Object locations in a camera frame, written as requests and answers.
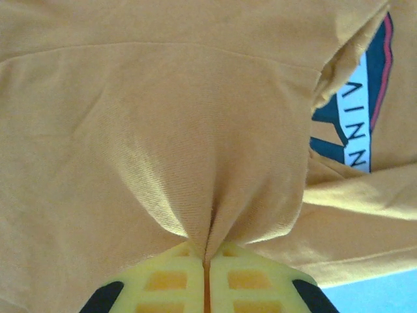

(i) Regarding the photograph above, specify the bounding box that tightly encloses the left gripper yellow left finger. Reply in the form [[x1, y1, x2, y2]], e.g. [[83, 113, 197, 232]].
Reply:
[[78, 241, 207, 313]]

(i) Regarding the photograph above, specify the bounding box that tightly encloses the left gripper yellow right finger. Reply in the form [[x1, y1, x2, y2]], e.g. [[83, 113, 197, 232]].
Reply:
[[208, 240, 340, 313]]

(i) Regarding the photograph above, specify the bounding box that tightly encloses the yellow printed t-shirt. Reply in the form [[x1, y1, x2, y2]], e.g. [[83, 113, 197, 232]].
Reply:
[[0, 0, 417, 313]]

